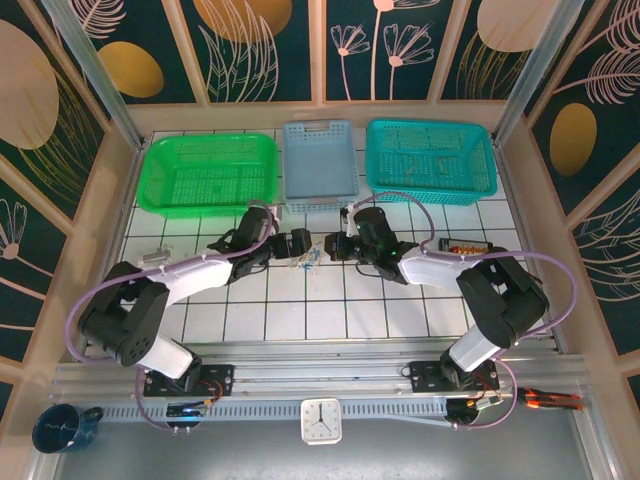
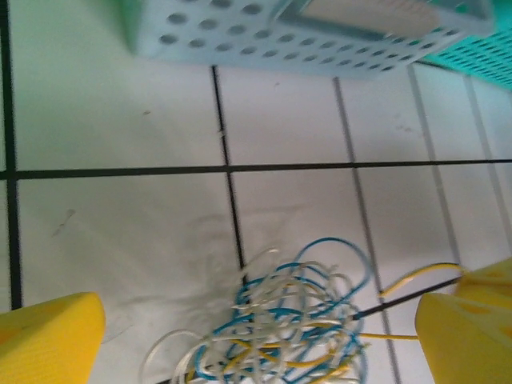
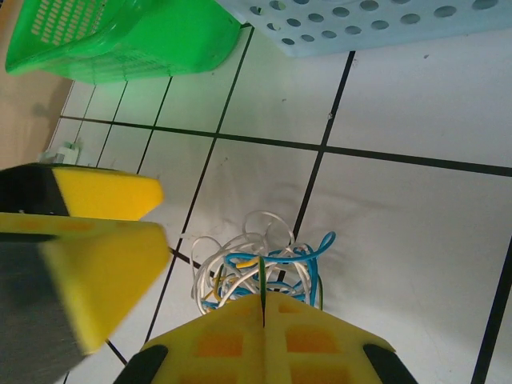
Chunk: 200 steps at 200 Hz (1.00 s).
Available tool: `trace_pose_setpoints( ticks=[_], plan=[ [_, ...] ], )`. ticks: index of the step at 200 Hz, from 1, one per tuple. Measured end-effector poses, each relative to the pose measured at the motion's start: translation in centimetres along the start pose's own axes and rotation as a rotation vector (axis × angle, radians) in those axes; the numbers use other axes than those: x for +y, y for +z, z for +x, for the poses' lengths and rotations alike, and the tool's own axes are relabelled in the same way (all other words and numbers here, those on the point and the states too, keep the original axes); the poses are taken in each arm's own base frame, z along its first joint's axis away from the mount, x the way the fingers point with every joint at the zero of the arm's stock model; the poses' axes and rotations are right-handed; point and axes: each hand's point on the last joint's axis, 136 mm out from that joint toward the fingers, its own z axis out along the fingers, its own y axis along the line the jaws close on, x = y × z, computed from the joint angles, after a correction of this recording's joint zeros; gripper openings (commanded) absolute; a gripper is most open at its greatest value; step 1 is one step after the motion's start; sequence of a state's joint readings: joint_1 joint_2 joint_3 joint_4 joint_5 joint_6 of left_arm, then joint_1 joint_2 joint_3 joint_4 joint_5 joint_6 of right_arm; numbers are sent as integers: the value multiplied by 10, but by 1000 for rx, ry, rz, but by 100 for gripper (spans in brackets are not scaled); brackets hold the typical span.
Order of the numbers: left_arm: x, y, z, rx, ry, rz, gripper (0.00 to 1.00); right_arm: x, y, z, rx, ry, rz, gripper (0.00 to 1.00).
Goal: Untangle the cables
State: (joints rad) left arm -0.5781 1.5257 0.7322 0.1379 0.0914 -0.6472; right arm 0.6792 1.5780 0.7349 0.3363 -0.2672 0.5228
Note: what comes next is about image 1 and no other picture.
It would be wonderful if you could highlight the teal plastic basket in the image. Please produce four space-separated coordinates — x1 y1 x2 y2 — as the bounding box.
364 118 500 207

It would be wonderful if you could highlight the light blue plastic basket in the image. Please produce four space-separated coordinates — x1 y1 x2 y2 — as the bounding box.
282 119 360 216

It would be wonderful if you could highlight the green plastic basket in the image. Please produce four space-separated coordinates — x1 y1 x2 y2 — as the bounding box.
135 132 280 220

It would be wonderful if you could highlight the black tray with orange parts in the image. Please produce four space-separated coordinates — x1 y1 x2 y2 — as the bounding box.
438 237 495 259

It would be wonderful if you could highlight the white square clock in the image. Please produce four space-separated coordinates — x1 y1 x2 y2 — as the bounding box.
299 398 344 446

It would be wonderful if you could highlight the white flat strip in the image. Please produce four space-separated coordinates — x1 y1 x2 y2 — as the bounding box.
379 412 454 429

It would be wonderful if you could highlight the small electronics board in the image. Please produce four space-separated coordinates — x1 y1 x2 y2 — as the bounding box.
166 403 210 420
464 394 505 410

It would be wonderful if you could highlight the orange black hand tool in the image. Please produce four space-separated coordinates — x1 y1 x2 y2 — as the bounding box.
517 387 584 412

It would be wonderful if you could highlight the dark blue mug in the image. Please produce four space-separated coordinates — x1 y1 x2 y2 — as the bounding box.
32 403 104 455

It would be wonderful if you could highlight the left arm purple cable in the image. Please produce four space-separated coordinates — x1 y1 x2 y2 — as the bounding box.
66 198 281 434

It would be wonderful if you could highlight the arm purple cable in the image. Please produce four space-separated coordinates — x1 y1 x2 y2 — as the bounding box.
66 198 281 434
347 191 579 431

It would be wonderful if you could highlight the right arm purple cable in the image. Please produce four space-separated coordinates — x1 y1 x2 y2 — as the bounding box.
347 191 579 431

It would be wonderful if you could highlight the aluminium mounting rail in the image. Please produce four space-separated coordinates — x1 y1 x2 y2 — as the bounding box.
49 342 586 401

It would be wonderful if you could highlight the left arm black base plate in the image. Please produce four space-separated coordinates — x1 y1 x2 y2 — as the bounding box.
143 363 235 398

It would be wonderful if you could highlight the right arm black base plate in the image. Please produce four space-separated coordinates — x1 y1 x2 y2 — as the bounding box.
408 359 500 393

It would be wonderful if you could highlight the grey slotted cable duct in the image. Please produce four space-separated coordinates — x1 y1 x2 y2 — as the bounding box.
97 398 451 422

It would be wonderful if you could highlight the aluminium frame post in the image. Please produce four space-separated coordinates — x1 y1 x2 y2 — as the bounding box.
40 0 147 151
492 0 586 146

